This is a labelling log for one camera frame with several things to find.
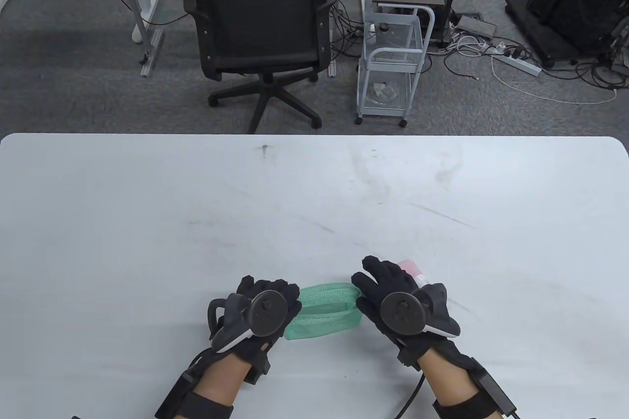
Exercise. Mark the person's right hand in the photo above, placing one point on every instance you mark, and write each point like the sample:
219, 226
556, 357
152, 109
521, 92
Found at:
385, 276

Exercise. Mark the person's left hand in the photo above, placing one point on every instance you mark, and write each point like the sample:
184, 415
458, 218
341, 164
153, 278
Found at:
270, 286

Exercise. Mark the pink cleansing milk bottle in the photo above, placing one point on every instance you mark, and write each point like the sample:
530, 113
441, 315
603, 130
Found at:
410, 266

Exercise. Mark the green mesh toiletry bag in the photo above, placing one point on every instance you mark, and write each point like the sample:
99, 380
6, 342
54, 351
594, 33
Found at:
319, 325

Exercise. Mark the person's right forearm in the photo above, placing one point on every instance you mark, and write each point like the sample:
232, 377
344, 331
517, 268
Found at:
444, 375

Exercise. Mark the person's left forearm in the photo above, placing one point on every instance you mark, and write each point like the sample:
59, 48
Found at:
221, 379

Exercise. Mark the gray left hand controller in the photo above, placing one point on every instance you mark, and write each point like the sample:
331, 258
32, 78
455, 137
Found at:
268, 313

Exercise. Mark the gray hand controller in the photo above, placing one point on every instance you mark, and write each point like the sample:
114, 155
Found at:
400, 313
268, 313

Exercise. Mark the gray right hand controller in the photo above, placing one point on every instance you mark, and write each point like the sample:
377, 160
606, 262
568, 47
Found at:
400, 313

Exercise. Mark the black left wrist box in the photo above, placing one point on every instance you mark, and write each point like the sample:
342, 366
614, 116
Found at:
174, 397

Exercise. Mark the black wrist box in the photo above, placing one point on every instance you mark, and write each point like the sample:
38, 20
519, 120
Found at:
494, 387
174, 397

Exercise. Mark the black right wrist box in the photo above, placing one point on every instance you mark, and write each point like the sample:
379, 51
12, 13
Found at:
494, 387

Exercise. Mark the crumpled clear plastic wrap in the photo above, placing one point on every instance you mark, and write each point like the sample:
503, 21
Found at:
385, 93

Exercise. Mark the white power strip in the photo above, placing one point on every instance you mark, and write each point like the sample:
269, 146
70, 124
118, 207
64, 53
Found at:
516, 64

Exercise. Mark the black round cap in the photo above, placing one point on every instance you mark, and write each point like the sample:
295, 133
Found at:
384, 26

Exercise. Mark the black mesh office chair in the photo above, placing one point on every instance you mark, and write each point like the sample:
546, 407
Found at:
260, 26

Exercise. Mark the aluminium floor profile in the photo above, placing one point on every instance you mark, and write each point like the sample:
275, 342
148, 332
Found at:
151, 53

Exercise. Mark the gray adapter box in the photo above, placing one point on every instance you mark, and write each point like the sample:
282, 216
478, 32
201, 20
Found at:
475, 26

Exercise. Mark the black equipment cart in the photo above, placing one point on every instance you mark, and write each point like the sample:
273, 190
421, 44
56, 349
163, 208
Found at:
580, 1

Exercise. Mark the aluminium post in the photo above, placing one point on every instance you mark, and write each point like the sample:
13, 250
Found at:
332, 65

